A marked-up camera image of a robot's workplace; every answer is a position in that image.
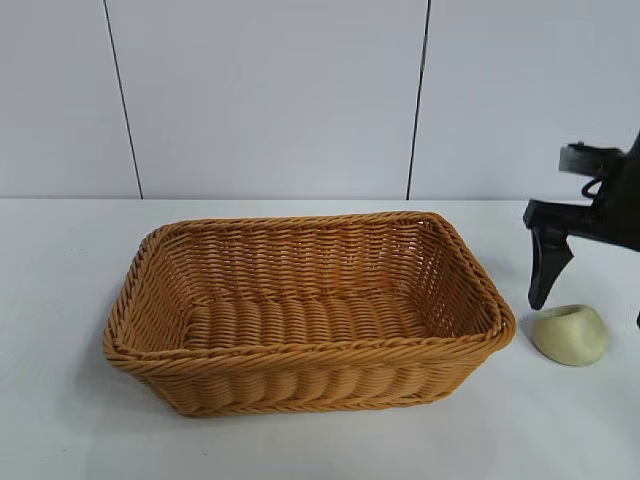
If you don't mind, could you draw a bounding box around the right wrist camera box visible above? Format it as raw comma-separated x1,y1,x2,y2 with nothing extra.
558,142,627,177

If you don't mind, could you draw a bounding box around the brown woven wicker basket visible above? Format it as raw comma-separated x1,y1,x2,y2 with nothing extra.
102,210,517,417

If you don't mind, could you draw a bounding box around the pale yellow egg yolk pastry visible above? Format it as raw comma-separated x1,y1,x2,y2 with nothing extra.
530,303,612,368

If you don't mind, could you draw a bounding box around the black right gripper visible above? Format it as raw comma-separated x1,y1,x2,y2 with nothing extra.
522,130,640,329

